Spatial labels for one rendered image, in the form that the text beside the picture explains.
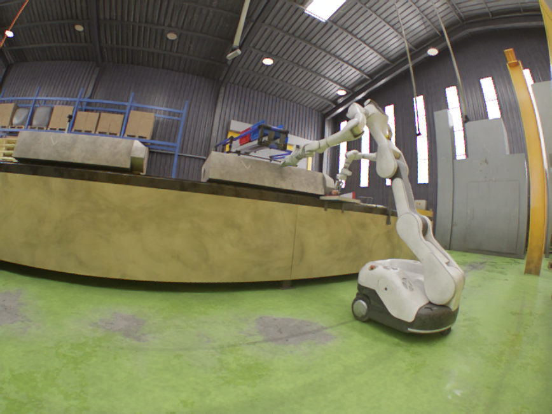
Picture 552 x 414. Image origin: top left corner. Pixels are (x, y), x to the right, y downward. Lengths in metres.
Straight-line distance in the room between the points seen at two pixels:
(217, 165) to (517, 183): 6.62
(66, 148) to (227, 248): 1.34
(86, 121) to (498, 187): 14.78
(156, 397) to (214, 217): 1.18
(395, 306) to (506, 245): 5.71
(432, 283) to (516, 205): 5.64
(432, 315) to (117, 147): 2.05
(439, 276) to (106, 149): 2.09
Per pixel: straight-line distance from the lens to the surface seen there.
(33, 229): 1.85
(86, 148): 1.71
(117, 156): 1.63
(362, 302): 1.45
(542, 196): 4.53
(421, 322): 1.28
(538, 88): 9.20
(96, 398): 0.88
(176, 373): 0.95
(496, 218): 6.85
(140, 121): 11.13
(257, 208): 1.69
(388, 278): 1.30
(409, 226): 1.40
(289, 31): 11.59
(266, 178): 1.74
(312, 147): 1.46
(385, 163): 1.56
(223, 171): 1.63
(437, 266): 1.33
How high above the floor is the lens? 0.62
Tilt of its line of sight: 2 degrees up
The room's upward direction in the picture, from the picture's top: 5 degrees clockwise
